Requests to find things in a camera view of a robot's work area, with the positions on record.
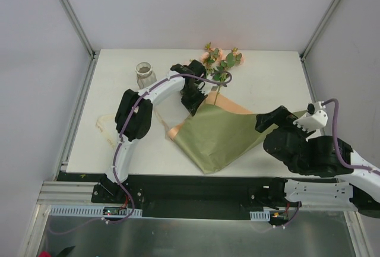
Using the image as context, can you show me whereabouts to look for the red black object bottom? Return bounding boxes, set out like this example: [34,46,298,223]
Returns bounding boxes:
[37,246,76,257]

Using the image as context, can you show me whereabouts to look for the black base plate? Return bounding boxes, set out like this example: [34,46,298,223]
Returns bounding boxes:
[56,171,339,219]

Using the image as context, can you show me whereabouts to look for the aluminium frame post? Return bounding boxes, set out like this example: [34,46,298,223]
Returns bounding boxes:
[300,0,342,62]
[59,0,96,59]

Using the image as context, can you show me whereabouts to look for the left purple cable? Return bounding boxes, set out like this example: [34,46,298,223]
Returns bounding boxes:
[112,73,233,186]

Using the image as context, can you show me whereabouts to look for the left aluminium frame post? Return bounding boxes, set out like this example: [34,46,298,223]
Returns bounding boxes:
[59,0,96,59]

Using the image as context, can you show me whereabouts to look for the aluminium front rail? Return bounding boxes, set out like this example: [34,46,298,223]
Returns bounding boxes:
[37,181,96,205]

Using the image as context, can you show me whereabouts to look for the right white cable duct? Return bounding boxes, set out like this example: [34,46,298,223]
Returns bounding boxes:
[249,210,271,222]

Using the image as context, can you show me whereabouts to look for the pink flower bouquet green leaves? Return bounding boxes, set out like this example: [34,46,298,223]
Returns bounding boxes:
[189,42,245,104]

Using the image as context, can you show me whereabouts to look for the green wrapping paper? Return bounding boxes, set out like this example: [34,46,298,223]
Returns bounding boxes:
[172,104,308,176]

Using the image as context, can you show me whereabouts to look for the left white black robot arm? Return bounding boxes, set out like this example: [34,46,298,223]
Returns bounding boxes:
[94,61,207,203]

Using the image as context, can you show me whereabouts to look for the white cable duct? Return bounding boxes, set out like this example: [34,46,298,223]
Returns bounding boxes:
[50,205,143,218]
[249,210,271,222]

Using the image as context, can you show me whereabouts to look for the orange wrapping paper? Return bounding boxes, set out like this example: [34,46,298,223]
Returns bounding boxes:
[166,91,252,141]

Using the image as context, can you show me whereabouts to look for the white ribbed ceramic vase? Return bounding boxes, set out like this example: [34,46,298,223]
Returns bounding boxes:
[135,62,157,89]

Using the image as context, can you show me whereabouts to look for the left white cable duct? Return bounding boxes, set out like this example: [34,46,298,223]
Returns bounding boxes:
[50,205,143,218]

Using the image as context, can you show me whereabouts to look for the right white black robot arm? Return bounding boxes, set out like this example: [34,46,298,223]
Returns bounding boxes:
[255,99,379,218]

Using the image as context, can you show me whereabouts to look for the cream ribbon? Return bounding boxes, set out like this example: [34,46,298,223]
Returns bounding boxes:
[94,108,173,151]

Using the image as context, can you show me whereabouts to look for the right aluminium frame post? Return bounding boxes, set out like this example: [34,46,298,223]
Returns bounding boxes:
[300,0,342,62]

